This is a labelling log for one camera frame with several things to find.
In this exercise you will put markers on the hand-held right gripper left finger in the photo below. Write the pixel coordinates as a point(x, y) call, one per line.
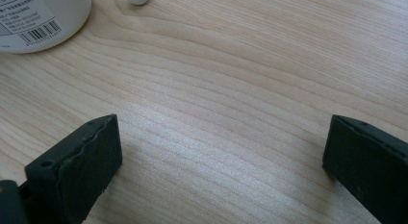
point(77, 166)

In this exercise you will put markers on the white labelled bottle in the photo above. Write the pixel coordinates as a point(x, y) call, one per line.
point(38, 19)

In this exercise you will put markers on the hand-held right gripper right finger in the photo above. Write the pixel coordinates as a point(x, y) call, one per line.
point(369, 166)

